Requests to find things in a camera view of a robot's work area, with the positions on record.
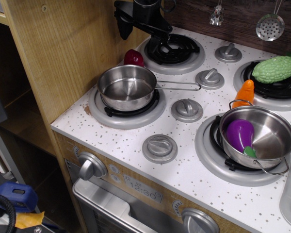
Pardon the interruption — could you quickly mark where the grey stove knob rear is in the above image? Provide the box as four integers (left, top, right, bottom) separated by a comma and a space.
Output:
215, 43, 243, 63

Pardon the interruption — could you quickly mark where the grey oven dial left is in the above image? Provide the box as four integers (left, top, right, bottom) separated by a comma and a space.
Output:
78, 151, 108, 181

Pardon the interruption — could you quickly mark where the hanging steel skimmer spoon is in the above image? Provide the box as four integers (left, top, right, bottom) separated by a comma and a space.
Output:
256, 0, 285, 42

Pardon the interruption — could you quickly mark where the green toy bitter gourd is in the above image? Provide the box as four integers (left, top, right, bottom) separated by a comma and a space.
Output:
252, 56, 291, 84

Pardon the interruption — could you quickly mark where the orange toy carrot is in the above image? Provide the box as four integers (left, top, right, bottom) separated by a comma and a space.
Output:
232, 80, 255, 108

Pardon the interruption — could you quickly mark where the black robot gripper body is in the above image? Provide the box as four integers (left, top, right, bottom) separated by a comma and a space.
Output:
114, 0, 173, 34

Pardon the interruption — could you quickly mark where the grey stove knob front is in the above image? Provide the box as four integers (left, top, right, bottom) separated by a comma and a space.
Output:
142, 134, 178, 164

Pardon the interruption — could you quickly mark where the burner ring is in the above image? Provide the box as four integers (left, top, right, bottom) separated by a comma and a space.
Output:
232, 60, 291, 112
88, 88, 166, 130
194, 113, 291, 187

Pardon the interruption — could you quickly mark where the front right burner ring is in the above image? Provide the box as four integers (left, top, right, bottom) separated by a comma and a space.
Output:
194, 113, 291, 187

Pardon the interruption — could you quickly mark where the blue clamp tool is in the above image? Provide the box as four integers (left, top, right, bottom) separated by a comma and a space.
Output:
0, 182, 38, 213

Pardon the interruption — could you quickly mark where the grey stove knob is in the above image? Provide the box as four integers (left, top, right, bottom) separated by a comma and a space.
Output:
171, 99, 203, 123
142, 134, 178, 164
215, 43, 243, 63
195, 68, 225, 90

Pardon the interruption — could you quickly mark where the dark red toy sweet potato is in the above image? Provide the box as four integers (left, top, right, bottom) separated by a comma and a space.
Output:
123, 49, 144, 67

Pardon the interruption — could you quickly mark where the purple toy eggplant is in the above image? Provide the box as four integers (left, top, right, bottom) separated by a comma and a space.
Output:
226, 119, 256, 158

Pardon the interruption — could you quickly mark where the steel saucepan with wire handle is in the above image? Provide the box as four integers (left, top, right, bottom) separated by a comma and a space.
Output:
97, 65, 201, 112

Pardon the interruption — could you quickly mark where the steel two-handled pot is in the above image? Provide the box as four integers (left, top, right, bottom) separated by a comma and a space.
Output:
219, 101, 291, 174

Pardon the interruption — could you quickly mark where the rear right burner ring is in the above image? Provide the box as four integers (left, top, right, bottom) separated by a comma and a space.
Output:
232, 60, 291, 112

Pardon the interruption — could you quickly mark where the yellow tape piece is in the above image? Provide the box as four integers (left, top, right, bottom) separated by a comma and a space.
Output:
15, 212, 45, 229

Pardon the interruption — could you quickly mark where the grey oven dial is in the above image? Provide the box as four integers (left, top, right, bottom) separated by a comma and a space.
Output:
182, 208, 220, 233
78, 151, 108, 181

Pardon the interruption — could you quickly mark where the silver oven door handle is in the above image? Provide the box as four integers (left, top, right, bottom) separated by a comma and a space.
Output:
72, 179, 184, 233

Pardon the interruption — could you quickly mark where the grey stove knob lower middle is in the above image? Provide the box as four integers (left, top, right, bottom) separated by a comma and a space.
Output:
171, 99, 203, 123

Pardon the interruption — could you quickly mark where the hanging clear glass utensil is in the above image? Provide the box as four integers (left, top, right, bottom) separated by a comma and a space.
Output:
209, 0, 224, 27

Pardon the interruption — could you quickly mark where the digital clock display panel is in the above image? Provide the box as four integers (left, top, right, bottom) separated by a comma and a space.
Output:
123, 174, 163, 203

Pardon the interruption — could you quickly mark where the black braided cable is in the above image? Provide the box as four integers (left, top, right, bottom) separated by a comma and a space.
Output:
0, 194, 16, 233

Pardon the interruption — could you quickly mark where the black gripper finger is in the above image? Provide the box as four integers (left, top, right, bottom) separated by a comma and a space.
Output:
147, 33, 170, 53
117, 11, 133, 40

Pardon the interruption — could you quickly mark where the front left burner ring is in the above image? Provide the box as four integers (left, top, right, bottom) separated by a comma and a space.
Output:
88, 88, 166, 130

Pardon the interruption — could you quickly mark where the grey oven dial right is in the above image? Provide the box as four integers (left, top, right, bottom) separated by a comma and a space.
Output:
182, 208, 220, 233

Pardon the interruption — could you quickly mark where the grey stove knob upper middle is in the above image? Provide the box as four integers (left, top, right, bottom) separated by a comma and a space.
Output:
195, 68, 225, 90

